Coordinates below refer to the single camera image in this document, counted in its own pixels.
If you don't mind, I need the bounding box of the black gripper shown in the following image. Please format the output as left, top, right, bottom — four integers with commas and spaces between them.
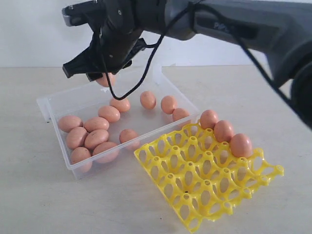
62, 24, 146, 82

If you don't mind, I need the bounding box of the brown egg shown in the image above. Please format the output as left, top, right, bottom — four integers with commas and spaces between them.
92, 142, 120, 164
230, 133, 253, 158
84, 117, 110, 133
140, 91, 156, 110
70, 147, 92, 173
96, 73, 116, 87
65, 127, 88, 150
110, 98, 131, 113
214, 120, 234, 142
161, 95, 177, 115
172, 108, 191, 128
84, 129, 109, 150
58, 115, 83, 133
119, 129, 140, 151
199, 110, 218, 129
97, 105, 120, 123

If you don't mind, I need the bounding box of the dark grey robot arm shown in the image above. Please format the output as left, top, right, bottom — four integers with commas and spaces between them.
62, 0, 312, 127

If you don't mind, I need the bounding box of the clear plastic storage box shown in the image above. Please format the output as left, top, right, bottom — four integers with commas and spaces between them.
40, 73, 199, 179

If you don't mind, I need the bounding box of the yellow plastic egg tray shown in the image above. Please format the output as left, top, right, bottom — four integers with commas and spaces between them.
134, 124, 284, 233

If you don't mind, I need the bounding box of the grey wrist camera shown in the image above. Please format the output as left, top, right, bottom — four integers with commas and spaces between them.
62, 0, 102, 27

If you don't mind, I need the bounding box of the black cable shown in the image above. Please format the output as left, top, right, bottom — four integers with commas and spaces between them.
92, 0, 312, 130

